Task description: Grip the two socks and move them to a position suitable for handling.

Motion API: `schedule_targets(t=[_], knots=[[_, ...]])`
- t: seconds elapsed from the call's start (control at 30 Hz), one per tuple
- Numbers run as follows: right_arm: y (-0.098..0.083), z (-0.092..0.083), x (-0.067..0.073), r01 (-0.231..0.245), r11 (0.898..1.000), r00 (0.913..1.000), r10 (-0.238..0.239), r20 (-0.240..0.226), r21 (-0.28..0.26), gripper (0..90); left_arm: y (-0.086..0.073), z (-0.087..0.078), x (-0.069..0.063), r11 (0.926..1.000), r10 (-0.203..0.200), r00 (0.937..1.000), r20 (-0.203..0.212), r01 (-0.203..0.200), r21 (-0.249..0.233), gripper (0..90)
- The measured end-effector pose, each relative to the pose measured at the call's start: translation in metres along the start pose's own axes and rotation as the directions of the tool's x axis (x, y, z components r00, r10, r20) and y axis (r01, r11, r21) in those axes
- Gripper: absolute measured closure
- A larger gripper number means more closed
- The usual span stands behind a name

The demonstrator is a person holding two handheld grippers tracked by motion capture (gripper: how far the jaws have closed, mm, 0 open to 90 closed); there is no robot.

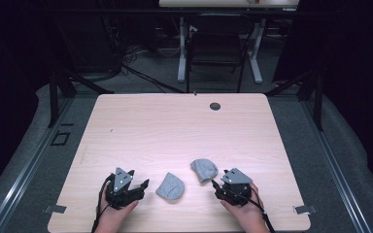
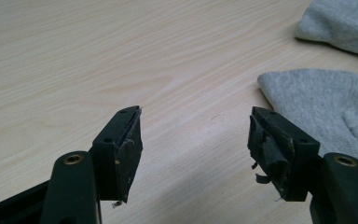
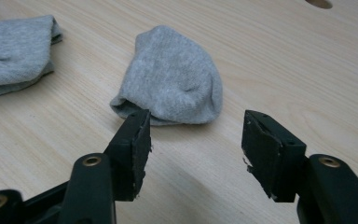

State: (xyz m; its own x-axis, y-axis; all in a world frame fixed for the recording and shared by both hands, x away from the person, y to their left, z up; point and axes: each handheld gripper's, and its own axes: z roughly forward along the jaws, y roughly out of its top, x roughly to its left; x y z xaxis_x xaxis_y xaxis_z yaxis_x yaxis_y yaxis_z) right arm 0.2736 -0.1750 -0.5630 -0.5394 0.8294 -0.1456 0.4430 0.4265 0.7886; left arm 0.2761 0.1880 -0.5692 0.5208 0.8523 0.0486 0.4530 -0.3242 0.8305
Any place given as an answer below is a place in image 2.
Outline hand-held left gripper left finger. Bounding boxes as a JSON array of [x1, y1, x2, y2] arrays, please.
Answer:
[[88, 105, 145, 208]]

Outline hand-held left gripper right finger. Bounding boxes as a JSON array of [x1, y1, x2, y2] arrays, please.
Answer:
[[246, 105, 322, 203]]

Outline grey sock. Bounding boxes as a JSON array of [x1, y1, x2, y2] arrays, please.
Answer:
[[256, 68, 358, 168], [294, 0, 358, 59]]

